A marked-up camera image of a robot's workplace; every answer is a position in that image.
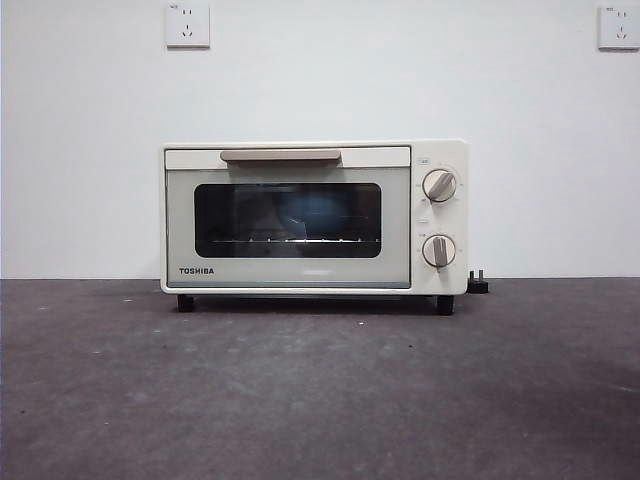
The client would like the blue ribbed bowl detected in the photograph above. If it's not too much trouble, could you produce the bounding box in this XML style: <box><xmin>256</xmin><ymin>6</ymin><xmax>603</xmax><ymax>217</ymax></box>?
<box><xmin>272</xmin><ymin>192</ymin><xmax>346</xmax><ymax>239</ymax></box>

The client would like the oven door with beige handle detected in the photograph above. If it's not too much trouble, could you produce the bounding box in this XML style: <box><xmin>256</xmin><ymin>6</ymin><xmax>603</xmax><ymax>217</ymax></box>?
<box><xmin>163</xmin><ymin>145</ymin><xmax>412</xmax><ymax>290</ymax></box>

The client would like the cream oven knob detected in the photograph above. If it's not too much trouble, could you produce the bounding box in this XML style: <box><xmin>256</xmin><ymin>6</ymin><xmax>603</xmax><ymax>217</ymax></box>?
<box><xmin>422</xmin><ymin>233</ymin><xmax>457</xmax><ymax>270</ymax></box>
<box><xmin>422</xmin><ymin>168</ymin><xmax>459</xmax><ymax>204</ymax></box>

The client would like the cream Toshiba toaster oven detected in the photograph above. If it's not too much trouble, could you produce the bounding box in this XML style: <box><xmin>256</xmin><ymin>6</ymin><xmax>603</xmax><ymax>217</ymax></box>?
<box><xmin>158</xmin><ymin>139</ymin><xmax>470</xmax><ymax>317</ymax></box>

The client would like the black power plug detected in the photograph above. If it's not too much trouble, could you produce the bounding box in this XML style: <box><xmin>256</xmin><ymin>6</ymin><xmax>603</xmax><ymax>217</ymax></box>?
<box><xmin>467</xmin><ymin>269</ymin><xmax>492</xmax><ymax>294</ymax></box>

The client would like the white wall socket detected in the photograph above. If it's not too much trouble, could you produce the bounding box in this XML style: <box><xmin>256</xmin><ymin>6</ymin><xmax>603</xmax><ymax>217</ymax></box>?
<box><xmin>166</xmin><ymin>2</ymin><xmax>211</xmax><ymax>50</ymax></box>
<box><xmin>598</xmin><ymin>4</ymin><xmax>640</xmax><ymax>51</ymax></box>

